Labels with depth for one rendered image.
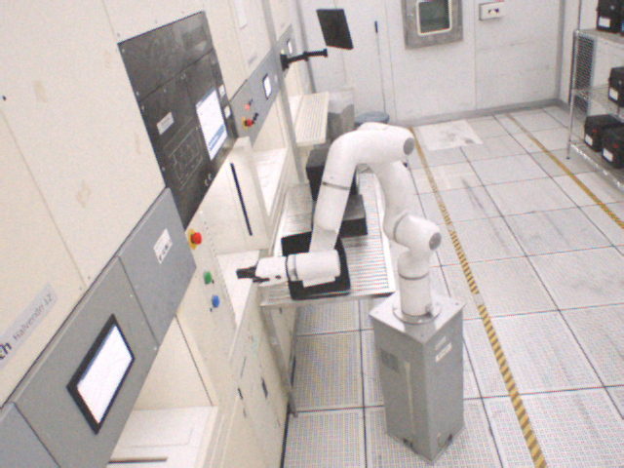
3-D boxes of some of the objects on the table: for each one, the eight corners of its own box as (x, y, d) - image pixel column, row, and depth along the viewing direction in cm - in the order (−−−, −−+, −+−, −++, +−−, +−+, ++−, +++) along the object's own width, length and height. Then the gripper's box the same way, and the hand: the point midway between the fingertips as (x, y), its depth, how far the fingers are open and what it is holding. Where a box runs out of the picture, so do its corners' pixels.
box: (359, 201, 286) (353, 161, 273) (312, 206, 291) (304, 167, 279) (360, 180, 310) (355, 144, 298) (317, 185, 316) (310, 149, 303)
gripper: (292, 246, 159) (238, 252, 162) (287, 271, 146) (229, 278, 149) (295, 264, 163) (243, 270, 165) (292, 291, 150) (235, 296, 152)
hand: (243, 273), depth 157 cm, fingers closed
